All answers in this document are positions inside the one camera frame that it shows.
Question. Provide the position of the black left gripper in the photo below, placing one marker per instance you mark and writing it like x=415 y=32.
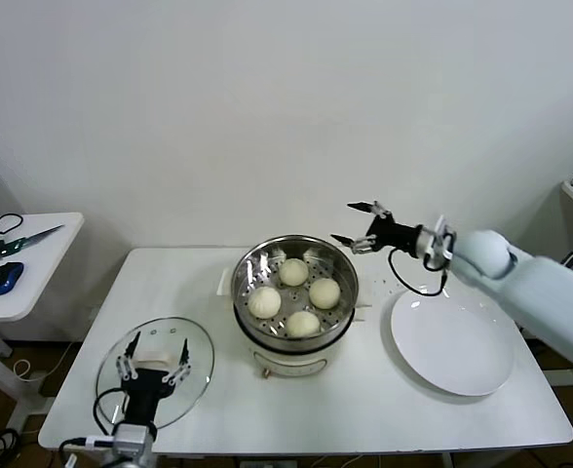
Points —
x=145 y=390

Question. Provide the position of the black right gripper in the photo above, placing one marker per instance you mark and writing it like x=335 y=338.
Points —
x=398 y=236

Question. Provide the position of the round glass pot lid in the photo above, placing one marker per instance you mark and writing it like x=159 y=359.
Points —
x=199 y=341

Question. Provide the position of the white steamed baozi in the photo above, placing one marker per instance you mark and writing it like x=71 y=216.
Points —
x=324 y=293
x=302 y=324
x=294 y=271
x=264 y=301

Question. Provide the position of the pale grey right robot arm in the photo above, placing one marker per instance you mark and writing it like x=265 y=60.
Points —
x=535 y=287

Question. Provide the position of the perforated steel steamer basket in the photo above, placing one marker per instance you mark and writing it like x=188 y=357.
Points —
x=267 y=263

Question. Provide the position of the small white side table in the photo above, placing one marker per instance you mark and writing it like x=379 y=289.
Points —
x=43 y=273

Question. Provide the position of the large white round plate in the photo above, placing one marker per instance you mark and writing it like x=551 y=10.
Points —
x=452 y=341

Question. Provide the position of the blue computer mouse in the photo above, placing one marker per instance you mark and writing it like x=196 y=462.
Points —
x=5 y=278

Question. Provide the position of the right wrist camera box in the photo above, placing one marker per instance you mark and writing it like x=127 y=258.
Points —
x=445 y=234

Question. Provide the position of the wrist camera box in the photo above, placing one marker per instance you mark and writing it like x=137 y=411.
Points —
x=99 y=441
x=445 y=234

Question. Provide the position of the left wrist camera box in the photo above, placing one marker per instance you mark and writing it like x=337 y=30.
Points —
x=99 y=441

